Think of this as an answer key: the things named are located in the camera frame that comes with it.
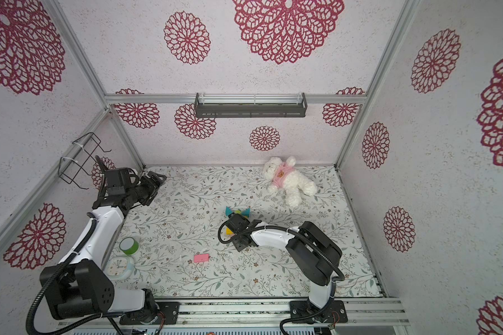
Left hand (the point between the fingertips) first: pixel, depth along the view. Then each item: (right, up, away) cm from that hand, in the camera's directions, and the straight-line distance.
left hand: (163, 183), depth 83 cm
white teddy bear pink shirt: (+52, +4, +22) cm, 56 cm away
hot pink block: (+15, -31, +2) cm, 34 cm away
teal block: (+33, -14, +17) cm, 39 cm away
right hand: (+31, -23, +9) cm, 39 cm away
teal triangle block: (+24, -13, +17) cm, 32 cm away
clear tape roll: (-13, -35, -2) cm, 37 cm away
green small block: (+29, -14, +18) cm, 36 cm away
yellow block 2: (+27, -18, -9) cm, 33 cm away
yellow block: (+26, -14, +1) cm, 29 cm away
